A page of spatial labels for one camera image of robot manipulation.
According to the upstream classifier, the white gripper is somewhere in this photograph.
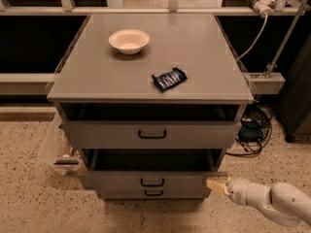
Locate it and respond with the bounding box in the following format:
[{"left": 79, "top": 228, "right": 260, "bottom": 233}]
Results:
[{"left": 206, "top": 177, "right": 251, "bottom": 206}]

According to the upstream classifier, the grey drawer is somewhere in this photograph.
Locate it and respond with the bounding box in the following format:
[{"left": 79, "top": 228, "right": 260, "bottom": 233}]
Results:
[
  {"left": 63, "top": 121, "right": 241, "bottom": 150},
  {"left": 98, "top": 189, "right": 210, "bottom": 200},
  {"left": 78, "top": 171, "right": 227, "bottom": 190}
]

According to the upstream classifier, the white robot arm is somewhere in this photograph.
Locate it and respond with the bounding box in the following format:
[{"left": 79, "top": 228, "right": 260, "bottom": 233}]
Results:
[{"left": 206, "top": 177, "right": 311, "bottom": 227}]

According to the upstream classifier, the grey drawer cabinet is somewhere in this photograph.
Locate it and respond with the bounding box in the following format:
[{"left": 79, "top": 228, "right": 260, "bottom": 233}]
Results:
[{"left": 48, "top": 14, "right": 253, "bottom": 199}]

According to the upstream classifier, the grey bottom drawer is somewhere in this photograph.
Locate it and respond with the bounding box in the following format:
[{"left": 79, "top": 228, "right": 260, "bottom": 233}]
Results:
[{"left": 98, "top": 189, "right": 210, "bottom": 200}]

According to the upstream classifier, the grey top drawer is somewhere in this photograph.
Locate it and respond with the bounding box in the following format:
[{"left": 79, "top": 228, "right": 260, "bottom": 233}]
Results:
[{"left": 63, "top": 121, "right": 241, "bottom": 150}]

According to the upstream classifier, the dark side cabinet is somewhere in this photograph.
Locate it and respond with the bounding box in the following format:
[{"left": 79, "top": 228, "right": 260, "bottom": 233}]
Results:
[{"left": 278, "top": 35, "right": 311, "bottom": 143}]

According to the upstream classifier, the blue snack packet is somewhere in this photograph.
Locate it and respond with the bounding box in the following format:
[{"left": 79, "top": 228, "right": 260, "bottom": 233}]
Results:
[{"left": 152, "top": 67, "right": 188, "bottom": 92}]

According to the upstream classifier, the clear plastic bin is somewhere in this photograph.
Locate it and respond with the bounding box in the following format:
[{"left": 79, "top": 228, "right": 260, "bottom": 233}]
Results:
[{"left": 38, "top": 115, "right": 86, "bottom": 175}]

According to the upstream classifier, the white paper bowl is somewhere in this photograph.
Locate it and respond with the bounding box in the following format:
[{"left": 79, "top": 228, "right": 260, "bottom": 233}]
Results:
[{"left": 109, "top": 29, "right": 150, "bottom": 55}]

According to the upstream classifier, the white power strip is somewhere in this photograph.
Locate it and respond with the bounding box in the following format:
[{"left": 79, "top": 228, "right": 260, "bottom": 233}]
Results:
[{"left": 246, "top": 0, "right": 275, "bottom": 17}]

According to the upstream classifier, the blue box with cables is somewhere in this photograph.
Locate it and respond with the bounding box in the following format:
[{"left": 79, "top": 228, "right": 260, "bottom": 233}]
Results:
[{"left": 226, "top": 103, "right": 274, "bottom": 157}]

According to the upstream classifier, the white power cable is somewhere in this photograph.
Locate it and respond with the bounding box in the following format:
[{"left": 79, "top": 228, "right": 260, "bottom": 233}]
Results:
[{"left": 235, "top": 12, "right": 269, "bottom": 62}]

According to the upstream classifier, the metal railing frame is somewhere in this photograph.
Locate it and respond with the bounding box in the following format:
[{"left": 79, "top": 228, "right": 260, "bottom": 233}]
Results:
[{"left": 1, "top": 0, "right": 310, "bottom": 101}]

